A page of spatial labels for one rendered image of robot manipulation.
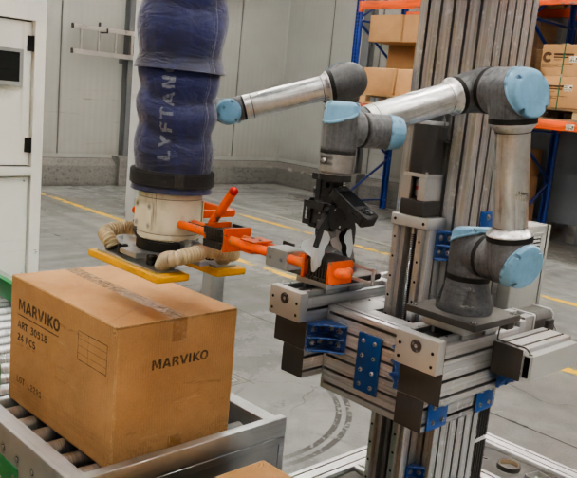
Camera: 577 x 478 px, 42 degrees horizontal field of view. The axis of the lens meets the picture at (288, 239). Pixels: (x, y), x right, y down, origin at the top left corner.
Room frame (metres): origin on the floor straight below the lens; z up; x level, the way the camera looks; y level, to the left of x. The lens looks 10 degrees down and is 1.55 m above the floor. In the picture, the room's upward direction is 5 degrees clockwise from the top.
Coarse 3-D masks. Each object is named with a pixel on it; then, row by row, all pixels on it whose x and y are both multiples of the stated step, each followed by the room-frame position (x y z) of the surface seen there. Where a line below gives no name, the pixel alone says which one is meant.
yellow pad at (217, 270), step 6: (186, 264) 2.04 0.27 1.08; (192, 264) 2.02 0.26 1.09; (210, 264) 1.99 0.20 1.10; (216, 264) 1.99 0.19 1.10; (228, 264) 2.01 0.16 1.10; (234, 264) 2.02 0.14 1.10; (204, 270) 1.98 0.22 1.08; (210, 270) 1.96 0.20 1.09; (216, 270) 1.94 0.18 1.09; (222, 270) 1.95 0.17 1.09; (228, 270) 1.97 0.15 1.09; (234, 270) 1.98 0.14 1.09; (240, 270) 2.00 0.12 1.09; (216, 276) 1.94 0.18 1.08; (222, 276) 1.95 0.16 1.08
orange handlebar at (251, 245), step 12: (204, 204) 2.33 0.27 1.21; (216, 204) 2.31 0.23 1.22; (204, 216) 2.15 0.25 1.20; (228, 216) 2.22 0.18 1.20; (180, 228) 1.94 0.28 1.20; (192, 228) 1.91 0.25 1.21; (228, 240) 1.80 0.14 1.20; (240, 240) 1.77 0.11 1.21; (252, 240) 1.76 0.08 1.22; (264, 240) 1.77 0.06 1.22; (252, 252) 1.74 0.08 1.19; (264, 252) 1.71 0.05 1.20; (300, 264) 1.62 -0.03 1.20; (336, 276) 1.55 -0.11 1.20; (348, 276) 1.56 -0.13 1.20
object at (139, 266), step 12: (96, 252) 2.02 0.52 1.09; (108, 252) 2.00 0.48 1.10; (120, 252) 2.00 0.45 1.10; (120, 264) 1.93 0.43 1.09; (132, 264) 1.91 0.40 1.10; (144, 264) 1.91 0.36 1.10; (144, 276) 1.84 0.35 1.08; (156, 276) 1.82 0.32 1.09; (168, 276) 1.83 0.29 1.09; (180, 276) 1.86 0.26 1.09
